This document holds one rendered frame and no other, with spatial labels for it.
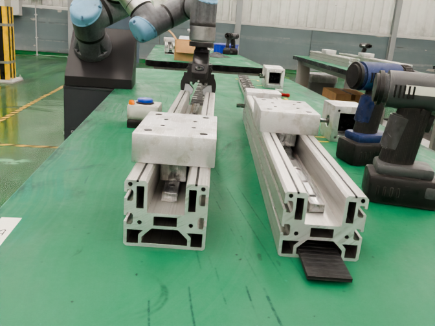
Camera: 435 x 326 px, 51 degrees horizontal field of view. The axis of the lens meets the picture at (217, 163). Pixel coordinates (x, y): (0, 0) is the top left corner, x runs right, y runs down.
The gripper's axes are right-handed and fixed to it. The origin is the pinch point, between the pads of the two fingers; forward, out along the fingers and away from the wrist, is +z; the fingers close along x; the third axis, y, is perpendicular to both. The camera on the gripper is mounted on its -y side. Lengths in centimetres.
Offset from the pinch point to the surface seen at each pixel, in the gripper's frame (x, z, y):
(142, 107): 12.9, -3.6, -20.4
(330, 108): -35.7, -6.4, -14.9
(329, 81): -156, 33, 482
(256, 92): -16.7, -7.5, -4.3
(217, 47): -3, -3, 363
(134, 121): 14.7, 0.1, -20.4
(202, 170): -4, -7, -79
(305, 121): -22, -9, -52
